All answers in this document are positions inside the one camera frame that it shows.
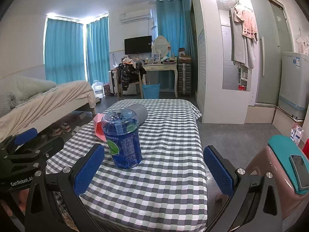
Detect white sneakers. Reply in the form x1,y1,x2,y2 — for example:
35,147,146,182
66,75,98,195
47,122,72,136

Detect grey checked pillow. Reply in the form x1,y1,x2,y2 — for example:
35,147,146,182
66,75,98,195
0,92,16,118

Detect white plastic bag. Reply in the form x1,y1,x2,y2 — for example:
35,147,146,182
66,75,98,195
290,122,304,147

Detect pale green duvet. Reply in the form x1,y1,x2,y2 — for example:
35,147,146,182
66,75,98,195
4,75,57,102

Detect cardboard box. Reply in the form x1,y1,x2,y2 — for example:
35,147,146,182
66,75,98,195
178,48,192,64

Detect round white vanity mirror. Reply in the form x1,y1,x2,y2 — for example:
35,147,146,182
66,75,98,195
154,35,169,59

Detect white air conditioner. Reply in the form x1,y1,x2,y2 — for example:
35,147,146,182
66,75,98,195
119,8,153,24

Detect pink hanging garment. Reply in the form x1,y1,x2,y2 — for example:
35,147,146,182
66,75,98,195
235,3,258,42

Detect wooden chair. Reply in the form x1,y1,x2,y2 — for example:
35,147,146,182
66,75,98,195
116,67,146,100

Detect white washing machine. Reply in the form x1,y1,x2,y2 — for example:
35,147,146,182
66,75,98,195
277,52,309,120

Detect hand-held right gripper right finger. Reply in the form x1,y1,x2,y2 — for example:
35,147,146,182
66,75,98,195
203,145,283,232

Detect blue plastic laundry basket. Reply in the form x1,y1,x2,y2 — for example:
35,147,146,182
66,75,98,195
142,82,161,100

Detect black smartphone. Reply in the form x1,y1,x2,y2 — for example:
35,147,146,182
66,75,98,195
289,154,309,190

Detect grey hanging towel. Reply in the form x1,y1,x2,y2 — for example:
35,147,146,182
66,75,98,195
228,7,257,70

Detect beige blanket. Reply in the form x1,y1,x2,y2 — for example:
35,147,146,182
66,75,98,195
0,80,96,141

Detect grey cup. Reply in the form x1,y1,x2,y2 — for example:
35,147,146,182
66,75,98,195
126,103,148,126

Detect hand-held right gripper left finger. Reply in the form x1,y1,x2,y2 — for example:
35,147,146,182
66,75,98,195
24,143,106,232

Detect grey drawer tower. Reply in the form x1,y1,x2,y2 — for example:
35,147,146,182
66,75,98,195
178,62,193,96

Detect dark patterned jacket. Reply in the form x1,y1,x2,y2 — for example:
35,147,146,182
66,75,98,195
118,62,147,91

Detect teal seat cushion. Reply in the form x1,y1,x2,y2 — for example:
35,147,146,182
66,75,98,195
268,135,309,195

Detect blue transparent plastic cup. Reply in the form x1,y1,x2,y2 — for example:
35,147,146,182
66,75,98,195
101,109,143,169

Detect flat cardboard sheet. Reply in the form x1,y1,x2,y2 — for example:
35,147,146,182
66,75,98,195
272,106,305,136

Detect pink plastic stool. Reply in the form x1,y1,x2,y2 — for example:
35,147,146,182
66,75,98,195
214,136,309,221

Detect teal curtain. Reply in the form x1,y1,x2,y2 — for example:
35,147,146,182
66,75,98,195
156,0,198,97
86,16,110,84
44,17,85,84

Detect white wardrobe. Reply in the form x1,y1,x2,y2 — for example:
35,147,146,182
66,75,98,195
190,0,293,124

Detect pink cup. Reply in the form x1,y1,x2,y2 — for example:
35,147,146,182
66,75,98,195
93,113,108,141

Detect cream dressing table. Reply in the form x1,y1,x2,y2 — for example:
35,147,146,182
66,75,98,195
141,62,179,99

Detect black television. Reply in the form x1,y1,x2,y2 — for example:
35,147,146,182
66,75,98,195
124,35,153,55

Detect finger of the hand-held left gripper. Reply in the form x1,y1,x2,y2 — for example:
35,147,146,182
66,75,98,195
0,128,65,173

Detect grey checked tablecloth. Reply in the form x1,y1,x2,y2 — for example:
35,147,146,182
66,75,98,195
45,99,208,232

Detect large clear water bottle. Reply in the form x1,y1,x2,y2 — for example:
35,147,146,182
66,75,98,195
91,79,106,99

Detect white bed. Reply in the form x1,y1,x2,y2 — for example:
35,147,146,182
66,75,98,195
0,75,97,145

